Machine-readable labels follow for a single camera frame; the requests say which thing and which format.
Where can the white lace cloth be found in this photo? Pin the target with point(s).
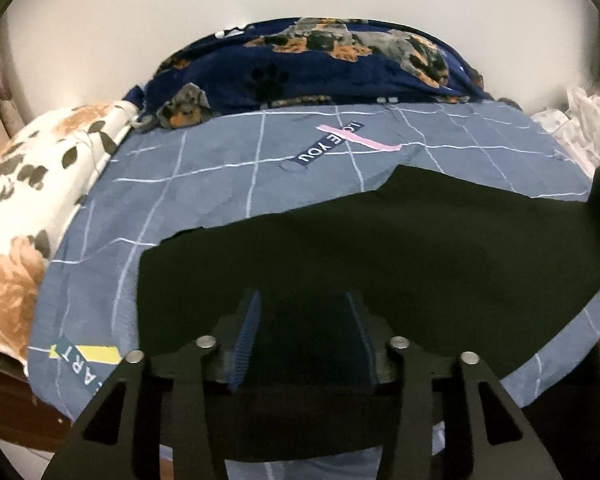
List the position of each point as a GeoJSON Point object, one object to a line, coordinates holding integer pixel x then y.
{"type": "Point", "coordinates": [585, 120]}

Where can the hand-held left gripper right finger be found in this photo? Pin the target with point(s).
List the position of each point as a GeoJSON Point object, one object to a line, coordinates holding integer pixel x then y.
{"type": "Point", "coordinates": [358, 330]}

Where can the black pants with orange lining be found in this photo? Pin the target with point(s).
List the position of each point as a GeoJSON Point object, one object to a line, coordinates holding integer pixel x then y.
{"type": "Point", "coordinates": [380, 240]}

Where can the blue grid bed sheet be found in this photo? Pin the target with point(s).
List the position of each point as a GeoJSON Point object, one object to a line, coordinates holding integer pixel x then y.
{"type": "Point", "coordinates": [205, 200]}

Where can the navy dog print blanket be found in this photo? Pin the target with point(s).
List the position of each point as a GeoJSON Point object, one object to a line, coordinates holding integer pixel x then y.
{"type": "Point", "coordinates": [330, 80]}

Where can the brown wooden bed frame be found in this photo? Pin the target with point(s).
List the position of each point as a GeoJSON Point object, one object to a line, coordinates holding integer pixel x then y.
{"type": "Point", "coordinates": [10, 400]}

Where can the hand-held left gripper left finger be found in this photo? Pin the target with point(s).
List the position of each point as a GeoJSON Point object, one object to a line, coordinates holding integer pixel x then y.
{"type": "Point", "coordinates": [247, 335]}

